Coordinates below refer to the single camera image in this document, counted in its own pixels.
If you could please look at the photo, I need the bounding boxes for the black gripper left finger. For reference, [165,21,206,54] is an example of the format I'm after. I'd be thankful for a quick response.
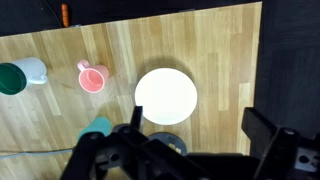
[129,105,144,130]

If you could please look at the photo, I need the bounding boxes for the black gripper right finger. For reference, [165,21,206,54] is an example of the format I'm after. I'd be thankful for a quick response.
[241,107,278,158]

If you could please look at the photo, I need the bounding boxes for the blue translucent plastic cup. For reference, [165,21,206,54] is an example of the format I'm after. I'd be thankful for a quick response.
[78,116,112,140]

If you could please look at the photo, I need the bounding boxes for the white bowl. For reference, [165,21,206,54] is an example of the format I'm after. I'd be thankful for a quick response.
[134,67,199,127]

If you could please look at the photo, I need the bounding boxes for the pink plastic mug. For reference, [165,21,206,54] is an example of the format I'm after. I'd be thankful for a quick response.
[76,59,110,94]

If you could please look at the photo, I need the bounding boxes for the white mug green inside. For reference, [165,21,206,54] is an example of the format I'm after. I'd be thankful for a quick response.
[0,56,49,96]

